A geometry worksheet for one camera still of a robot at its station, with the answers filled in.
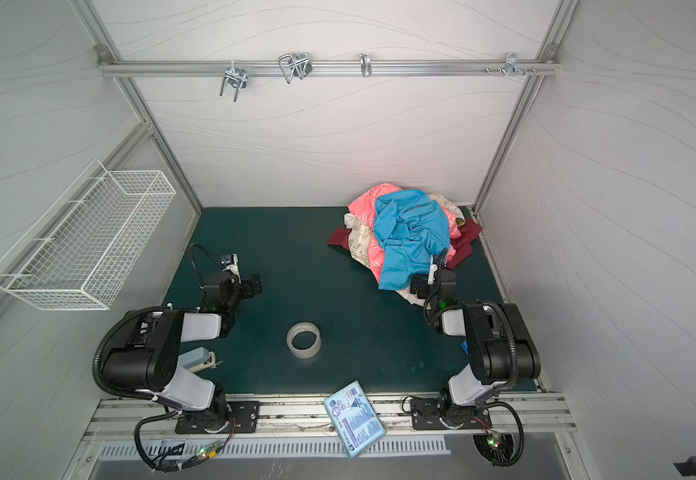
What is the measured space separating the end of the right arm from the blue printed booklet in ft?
1.04

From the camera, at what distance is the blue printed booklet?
666 mm

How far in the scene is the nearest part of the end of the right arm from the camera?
29.3 inches
